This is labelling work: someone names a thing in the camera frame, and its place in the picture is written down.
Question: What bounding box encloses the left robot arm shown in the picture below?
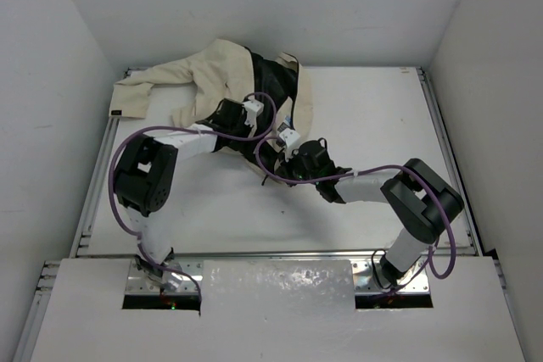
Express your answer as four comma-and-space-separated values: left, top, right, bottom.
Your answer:
108, 92, 274, 279

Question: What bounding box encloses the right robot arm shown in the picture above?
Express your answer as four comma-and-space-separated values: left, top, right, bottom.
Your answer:
275, 136, 464, 287

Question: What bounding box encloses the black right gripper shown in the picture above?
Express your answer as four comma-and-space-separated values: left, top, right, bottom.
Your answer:
277, 145, 320, 187

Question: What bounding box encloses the cream jacket with black lining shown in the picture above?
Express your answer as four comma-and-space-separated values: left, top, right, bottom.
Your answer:
108, 38, 314, 185

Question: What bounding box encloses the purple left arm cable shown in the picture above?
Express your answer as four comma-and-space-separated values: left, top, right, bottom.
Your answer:
107, 92, 279, 302

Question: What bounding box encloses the white foreground cover panel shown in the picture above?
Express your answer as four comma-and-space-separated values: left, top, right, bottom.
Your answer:
32, 258, 523, 361

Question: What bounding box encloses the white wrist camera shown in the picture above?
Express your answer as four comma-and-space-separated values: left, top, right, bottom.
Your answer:
242, 99, 264, 127
278, 128, 302, 156

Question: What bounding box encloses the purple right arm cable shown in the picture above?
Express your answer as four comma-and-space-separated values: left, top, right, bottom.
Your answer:
255, 135, 457, 291

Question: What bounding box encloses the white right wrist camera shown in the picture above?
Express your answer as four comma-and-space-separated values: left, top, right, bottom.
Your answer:
278, 128, 302, 156

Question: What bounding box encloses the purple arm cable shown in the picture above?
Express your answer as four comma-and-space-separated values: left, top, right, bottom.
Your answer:
107, 92, 279, 302
255, 135, 457, 291

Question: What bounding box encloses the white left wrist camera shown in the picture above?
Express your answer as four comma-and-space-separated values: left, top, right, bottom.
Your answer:
242, 99, 264, 127

